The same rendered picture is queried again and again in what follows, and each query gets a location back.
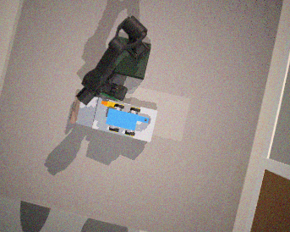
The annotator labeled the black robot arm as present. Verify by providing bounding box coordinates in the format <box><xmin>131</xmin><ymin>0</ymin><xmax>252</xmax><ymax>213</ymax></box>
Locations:
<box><xmin>76</xmin><ymin>15</ymin><xmax>150</xmax><ymax>106</ymax></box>

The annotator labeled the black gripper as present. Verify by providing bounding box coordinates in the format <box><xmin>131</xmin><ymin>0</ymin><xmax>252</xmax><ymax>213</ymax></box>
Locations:
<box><xmin>101</xmin><ymin>80</ymin><xmax>128</xmax><ymax>101</ymax></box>

